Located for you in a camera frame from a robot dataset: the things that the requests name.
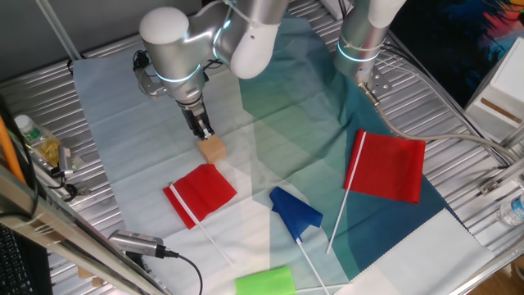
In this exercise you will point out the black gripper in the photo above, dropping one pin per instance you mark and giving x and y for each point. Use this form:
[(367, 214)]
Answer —
[(195, 116)]

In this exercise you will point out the small wooden block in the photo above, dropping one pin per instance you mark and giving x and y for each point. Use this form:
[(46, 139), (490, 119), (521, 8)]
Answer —
[(213, 151)]

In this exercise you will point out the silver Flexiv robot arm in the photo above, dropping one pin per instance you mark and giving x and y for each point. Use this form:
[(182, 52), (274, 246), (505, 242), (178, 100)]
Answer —
[(176, 49)]

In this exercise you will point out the small red flag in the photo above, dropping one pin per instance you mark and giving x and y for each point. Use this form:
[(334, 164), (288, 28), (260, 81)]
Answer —
[(204, 190)]

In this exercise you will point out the teal and white tablecloth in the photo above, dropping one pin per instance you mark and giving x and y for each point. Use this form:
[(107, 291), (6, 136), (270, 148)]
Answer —
[(286, 123)]

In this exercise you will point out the blue flag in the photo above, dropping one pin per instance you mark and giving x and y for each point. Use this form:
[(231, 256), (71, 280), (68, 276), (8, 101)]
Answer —
[(292, 211)]

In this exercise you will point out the yellow liquid bottle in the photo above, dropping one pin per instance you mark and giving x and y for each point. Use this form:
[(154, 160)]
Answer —
[(39, 141)]

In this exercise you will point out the green flag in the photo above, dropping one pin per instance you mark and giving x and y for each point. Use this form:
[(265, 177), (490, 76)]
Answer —
[(266, 282)]

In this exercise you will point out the thin aluminium profile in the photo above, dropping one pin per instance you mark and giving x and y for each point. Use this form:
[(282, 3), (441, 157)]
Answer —
[(57, 28)]

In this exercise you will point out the large red flag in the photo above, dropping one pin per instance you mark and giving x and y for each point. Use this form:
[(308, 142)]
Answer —
[(389, 168)]

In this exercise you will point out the orange pole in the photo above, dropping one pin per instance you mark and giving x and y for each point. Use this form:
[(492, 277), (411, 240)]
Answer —
[(7, 147)]

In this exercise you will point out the black keyboard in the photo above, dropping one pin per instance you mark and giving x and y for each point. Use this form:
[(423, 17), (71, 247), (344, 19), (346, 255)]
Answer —
[(16, 266)]

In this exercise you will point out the dark colourful backdrop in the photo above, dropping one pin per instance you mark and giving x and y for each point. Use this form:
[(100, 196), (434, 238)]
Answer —
[(450, 41)]

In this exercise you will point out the white box with slot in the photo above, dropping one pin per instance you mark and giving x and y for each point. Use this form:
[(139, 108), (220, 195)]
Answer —
[(497, 94)]

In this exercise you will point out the clear water bottle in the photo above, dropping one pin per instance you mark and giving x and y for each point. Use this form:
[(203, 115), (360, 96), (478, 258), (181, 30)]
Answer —
[(513, 211)]

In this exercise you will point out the wrist camera with grey bracket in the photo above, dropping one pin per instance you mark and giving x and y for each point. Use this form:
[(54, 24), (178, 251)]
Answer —
[(147, 80)]

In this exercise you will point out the silver exterior camera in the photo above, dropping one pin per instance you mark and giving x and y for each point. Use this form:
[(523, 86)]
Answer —
[(133, 242)]

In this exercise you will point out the aluminium frame bar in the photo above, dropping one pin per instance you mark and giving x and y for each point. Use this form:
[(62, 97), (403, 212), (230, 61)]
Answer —
[(65, 233)]

